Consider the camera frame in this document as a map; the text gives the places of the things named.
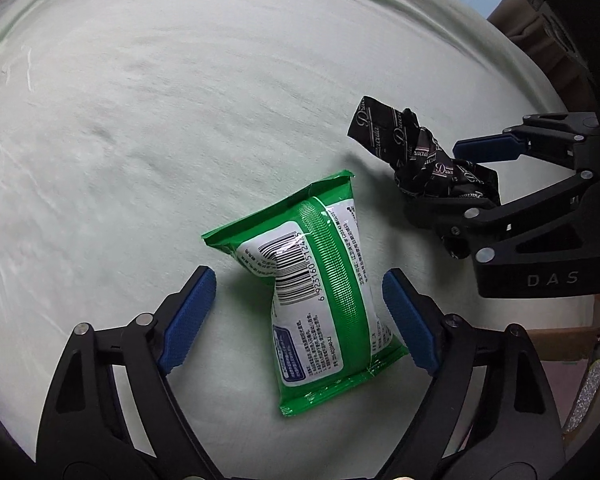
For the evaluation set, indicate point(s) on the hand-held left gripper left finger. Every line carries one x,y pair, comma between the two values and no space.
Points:
190,315

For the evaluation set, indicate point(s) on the green wet wipes packet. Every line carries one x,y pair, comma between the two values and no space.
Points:
325,285

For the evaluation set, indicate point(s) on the silver glitter round pad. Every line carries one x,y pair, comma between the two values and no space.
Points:
586,392

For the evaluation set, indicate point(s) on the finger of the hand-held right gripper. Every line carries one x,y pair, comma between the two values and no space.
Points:
485,149
510,215

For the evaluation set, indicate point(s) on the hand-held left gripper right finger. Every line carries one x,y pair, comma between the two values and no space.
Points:
410,320

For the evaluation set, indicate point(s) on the cardboard box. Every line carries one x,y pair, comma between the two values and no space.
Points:
555,345

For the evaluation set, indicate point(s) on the black wrapper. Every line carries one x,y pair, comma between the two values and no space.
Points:
415,155

